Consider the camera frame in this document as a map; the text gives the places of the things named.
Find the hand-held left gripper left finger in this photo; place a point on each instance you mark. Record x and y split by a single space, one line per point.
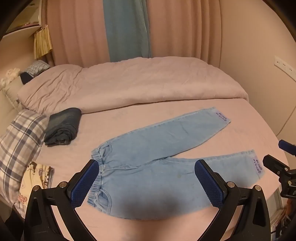
84 185

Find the white plush toy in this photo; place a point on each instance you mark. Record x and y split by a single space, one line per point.
10 75

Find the pink bed sheet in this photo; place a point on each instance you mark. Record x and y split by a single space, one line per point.
76 153

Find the white wall power strip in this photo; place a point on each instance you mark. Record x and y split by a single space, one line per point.
285 65

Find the teal curtain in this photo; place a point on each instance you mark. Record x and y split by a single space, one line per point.
127 30

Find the plaid pillow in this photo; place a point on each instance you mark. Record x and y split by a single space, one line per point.
20 141

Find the pink duvet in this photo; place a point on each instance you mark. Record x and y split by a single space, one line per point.
129 83

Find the wall shelf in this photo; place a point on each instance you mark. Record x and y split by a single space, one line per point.
23 18

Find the cartoon printed cloth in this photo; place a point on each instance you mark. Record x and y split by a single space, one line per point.
40 176

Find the blue checked cloth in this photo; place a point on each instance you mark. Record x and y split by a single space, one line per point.
37 67

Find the pink curtain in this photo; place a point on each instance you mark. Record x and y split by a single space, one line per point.
185 25

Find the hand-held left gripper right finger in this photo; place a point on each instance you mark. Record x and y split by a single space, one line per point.
208 185

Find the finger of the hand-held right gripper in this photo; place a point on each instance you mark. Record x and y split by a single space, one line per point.
275 163
286 146

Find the folded dark denim jeans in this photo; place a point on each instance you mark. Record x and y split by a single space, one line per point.
62 125

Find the cream pillow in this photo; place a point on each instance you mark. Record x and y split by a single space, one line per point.
12 91

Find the light blue denim pants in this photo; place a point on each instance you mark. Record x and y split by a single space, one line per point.
157 150

